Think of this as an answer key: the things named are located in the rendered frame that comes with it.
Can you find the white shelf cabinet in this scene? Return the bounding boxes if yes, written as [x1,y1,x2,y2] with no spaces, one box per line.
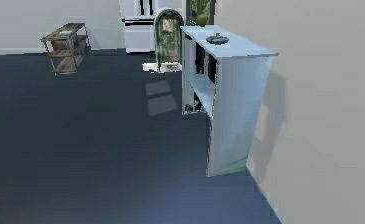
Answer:
[180,25,279,178]

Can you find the green arched chair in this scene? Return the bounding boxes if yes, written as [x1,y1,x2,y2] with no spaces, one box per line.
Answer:
[142,8,185,74]

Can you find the dark round dish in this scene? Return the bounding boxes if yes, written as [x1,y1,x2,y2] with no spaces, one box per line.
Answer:
[205,32,230,46]

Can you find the white fridge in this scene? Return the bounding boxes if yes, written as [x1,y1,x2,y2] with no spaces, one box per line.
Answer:
[119,0,159,54]

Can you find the window with green view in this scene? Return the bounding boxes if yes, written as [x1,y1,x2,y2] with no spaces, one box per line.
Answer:
[185,0,217,27]

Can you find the brown wooden shelf rack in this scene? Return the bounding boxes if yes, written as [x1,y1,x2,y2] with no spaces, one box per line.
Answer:
[40,22,92,75]

